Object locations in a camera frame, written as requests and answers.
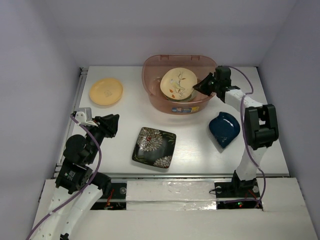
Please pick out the pink translucent plastic bin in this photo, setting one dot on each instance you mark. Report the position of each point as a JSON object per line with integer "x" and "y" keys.
{"x": 156, "y": 66}

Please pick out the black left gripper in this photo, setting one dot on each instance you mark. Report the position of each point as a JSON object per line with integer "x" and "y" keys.
{"x": 108, "y": 124}

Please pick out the light green rectangular plate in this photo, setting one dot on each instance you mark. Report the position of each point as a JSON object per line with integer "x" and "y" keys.
{"x": 185, "y": 99}

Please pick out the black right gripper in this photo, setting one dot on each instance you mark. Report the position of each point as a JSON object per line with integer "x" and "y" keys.
{"x": 201, "y": 86}

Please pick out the cream bird pattern plate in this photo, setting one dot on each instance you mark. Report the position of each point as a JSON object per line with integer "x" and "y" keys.
{"x": 180, "y": 73}

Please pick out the dark blue leaf plate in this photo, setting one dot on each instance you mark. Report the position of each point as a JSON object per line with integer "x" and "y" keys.
{"x": 224, "y": 128}

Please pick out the yellow round plastic plate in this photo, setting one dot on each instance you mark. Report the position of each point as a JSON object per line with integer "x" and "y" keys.
{"x": 106, "y": 91}

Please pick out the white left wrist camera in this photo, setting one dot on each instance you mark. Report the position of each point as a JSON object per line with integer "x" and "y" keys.
{"x": 83, "y": 116}

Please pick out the black floral square plate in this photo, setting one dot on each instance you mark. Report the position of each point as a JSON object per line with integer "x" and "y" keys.
{"x": 154, "y": 147}

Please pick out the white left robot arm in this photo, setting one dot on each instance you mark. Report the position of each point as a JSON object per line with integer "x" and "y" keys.
{"x": 77, "y": 186}

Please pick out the white divided round plate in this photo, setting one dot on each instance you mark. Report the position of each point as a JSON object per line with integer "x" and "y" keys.
{"x": 194, "y": 93}

